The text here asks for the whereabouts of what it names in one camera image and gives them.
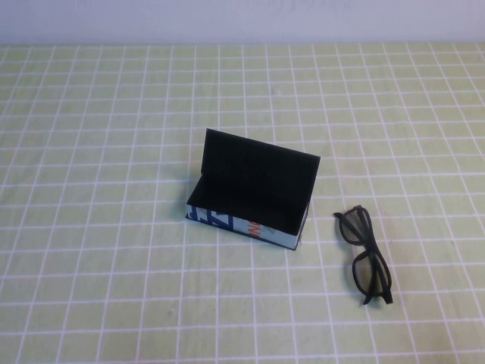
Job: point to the black printed glasses case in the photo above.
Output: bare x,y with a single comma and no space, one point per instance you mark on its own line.
257,170

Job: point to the black framed glasses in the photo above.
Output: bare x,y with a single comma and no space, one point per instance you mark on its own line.
373,246

